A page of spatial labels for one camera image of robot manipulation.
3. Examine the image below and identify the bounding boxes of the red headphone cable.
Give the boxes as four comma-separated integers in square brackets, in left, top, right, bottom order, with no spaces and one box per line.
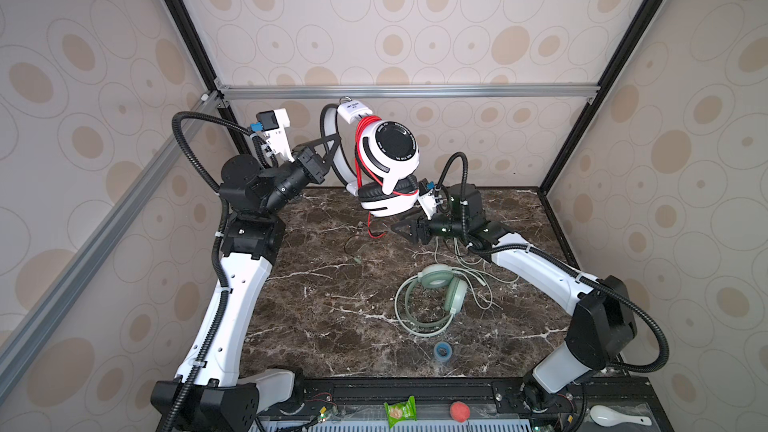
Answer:
[343,115,421,266]

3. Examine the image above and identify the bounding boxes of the black white headphones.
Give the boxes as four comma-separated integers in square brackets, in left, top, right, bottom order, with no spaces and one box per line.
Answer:
[319,100,420,217]

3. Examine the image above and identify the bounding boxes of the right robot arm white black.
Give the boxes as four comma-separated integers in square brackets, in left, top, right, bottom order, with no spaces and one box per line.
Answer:
[385,170,670,412]

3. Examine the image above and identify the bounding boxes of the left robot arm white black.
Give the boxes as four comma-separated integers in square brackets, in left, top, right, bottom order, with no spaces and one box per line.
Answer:
[151,110,341,431]

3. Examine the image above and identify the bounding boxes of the mint green headphones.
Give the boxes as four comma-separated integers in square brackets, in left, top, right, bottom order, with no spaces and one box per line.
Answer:
[393,264,469,338]

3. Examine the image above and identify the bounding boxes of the blue tape roll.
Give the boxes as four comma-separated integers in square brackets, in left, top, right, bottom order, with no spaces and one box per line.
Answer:
[433,341,453,363]

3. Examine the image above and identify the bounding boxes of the green snack packet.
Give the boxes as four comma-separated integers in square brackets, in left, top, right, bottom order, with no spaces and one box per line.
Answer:
[384,395,418,429]

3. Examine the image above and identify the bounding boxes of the red ball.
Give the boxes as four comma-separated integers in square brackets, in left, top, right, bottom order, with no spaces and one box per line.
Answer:
[449,401,471,424]

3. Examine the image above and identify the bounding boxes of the white ceramic spoon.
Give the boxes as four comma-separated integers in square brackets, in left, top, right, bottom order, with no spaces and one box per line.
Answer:
[589,405,652,428]

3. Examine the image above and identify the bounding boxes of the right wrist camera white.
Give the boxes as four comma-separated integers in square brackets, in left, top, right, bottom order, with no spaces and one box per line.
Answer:
[417,179,448,220]

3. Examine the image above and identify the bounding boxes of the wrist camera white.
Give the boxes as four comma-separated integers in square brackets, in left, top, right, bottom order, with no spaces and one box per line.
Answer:
[417,179,448,220]
[250,108,294,162]

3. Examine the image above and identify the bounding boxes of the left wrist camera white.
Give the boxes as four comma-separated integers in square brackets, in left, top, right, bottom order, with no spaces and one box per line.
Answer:
[250,108,294,162]

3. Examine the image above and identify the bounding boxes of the horizontal aluminium frame bar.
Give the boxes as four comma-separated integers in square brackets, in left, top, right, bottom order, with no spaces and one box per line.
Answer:
[221,83,600,102]

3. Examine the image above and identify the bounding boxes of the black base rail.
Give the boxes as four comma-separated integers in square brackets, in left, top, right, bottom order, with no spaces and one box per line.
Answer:
[248,372,672,431]

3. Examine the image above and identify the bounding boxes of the diagonal aluminium frame bar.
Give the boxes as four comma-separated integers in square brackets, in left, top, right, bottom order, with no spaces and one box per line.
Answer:
[0,91,222,403]

